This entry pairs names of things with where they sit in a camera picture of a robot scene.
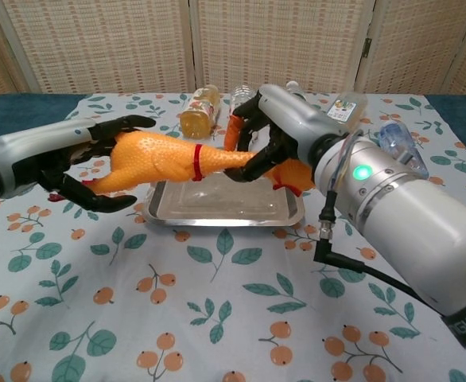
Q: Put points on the square juice bottle colourful label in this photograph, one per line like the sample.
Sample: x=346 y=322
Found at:
x=346 y=109

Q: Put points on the metal screen hinge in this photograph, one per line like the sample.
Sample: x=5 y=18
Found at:
x=367 y=48

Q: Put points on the clear bottle green label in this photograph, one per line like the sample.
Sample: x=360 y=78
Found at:
x=293 y=86

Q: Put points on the clear bottle red white label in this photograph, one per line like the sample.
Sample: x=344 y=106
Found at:
x=243 y=97

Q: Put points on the woven bamboo folding screen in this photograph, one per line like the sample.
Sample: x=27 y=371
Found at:
x=137 y=44

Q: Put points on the rectangular stainless steel tray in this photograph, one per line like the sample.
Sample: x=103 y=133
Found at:
x=217 y=207

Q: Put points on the yellow tea drink bottle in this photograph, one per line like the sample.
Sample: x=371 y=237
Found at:
x=199 y=113

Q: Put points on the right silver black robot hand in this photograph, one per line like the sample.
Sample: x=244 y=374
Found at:
x=296 y=123

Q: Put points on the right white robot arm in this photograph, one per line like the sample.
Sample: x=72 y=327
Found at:
x=408 y=215

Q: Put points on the yellow rubber chicken toy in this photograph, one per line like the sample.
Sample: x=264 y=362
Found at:
x=157 y=159

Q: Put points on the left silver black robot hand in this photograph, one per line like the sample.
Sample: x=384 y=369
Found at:
x=30 y=153

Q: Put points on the floral leaf print tablecloth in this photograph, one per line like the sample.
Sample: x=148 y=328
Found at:
x=177 y=298

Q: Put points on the small clear bluish water bottle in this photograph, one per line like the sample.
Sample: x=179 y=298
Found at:
x=400 y=145

